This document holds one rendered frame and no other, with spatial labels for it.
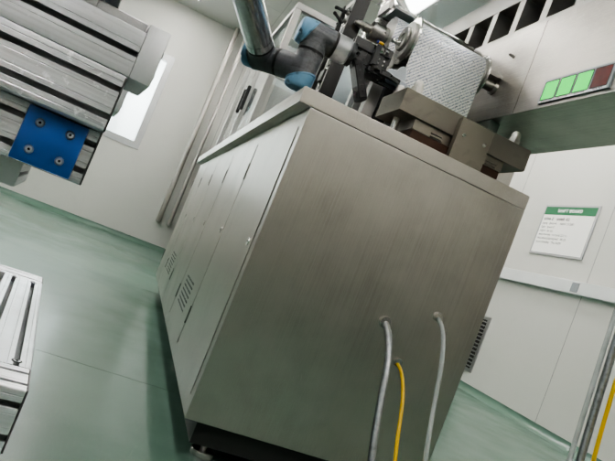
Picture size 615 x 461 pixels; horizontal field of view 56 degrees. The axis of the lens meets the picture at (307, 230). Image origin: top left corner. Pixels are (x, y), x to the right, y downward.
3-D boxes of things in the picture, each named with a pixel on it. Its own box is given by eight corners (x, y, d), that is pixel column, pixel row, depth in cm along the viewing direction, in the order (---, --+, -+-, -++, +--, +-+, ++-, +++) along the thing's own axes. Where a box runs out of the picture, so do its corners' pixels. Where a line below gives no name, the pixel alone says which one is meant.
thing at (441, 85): (388, 110, 168) (412, 51, 169) (455, 143, 174) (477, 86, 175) (389, 109, 167) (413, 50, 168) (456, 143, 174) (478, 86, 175)
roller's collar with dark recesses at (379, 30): (363, 40, 200) (370, 23, 201) (378, 48, 202) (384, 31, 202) (370, 36, 194) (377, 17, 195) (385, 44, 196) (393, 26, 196)
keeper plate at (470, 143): (444, 156, 151) (459, 118, 152) (475, 172, 154) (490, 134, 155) (449, 156, 149) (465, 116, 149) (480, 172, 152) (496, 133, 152)
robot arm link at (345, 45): (333, 55, 158) (324, 61, 166) (348, 62, 160) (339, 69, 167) (343, 29, 159) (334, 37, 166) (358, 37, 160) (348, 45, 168)
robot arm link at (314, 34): (288, 46, 163) (300, 18, 163) (323, 63, 166) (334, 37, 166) (296, 38, 155) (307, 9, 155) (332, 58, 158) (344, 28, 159)
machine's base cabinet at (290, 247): (148, 288, 372) (199, 164, 376) (241, 321, 389) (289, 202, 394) (164, 459, 130) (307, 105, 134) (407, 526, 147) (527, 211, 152)
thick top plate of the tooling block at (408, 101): (374, 116, 162) (383, 97, 163) (490, 174, 173) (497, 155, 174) (399, 108, 147) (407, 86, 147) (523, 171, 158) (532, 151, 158)
